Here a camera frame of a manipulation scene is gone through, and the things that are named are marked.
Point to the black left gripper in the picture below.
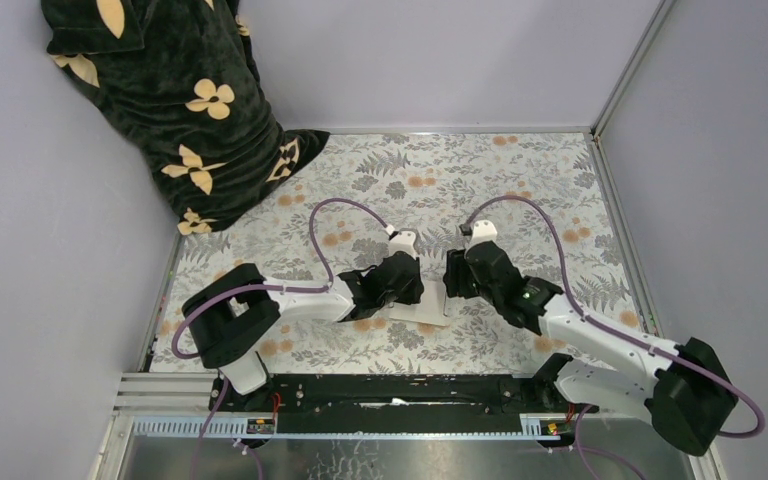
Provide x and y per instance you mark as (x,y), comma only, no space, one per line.
(415,292)

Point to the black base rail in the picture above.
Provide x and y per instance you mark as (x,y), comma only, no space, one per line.
(309,392)

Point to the white cardboard paper box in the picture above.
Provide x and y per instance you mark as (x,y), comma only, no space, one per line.
(435,308)

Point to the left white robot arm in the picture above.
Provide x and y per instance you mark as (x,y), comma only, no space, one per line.
(228,318)

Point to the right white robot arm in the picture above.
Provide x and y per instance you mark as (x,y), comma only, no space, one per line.
(680,390)

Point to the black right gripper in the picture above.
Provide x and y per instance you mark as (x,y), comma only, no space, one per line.
(455,270)

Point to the black floral plush blanket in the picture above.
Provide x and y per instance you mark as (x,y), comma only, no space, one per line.
(178,79)

